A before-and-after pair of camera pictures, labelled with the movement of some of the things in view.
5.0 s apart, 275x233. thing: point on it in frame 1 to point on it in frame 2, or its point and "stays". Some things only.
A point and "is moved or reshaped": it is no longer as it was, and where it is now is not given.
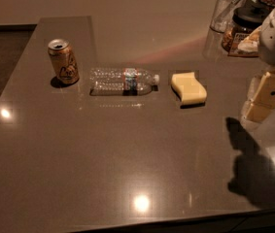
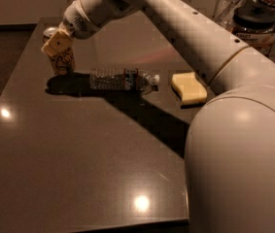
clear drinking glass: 226,2 stays
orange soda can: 64,62 is moved or reshaped
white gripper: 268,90 to 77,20
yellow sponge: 189,88 stays
